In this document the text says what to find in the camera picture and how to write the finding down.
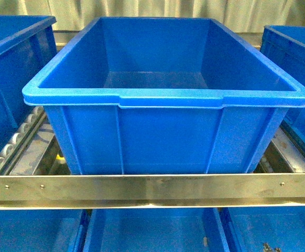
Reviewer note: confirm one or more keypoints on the empty blue target bin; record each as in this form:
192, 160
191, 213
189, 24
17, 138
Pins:
131, 95

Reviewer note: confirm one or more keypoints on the grey corrugated back curtain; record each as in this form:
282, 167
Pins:
239, 16

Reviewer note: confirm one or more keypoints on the blue lower bin far right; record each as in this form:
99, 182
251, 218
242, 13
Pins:
264, 228

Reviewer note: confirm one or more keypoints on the steel front shelf rail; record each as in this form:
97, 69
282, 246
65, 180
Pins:
151, 191

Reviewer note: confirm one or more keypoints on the blue crate far right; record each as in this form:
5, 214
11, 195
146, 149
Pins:
285, 46

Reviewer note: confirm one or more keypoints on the blue lower bin left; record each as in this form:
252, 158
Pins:
43, 230

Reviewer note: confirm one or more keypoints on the white roller track left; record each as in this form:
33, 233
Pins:
20, 140

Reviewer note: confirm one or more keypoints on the blue bin with buttons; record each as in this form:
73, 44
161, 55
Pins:
27, 44

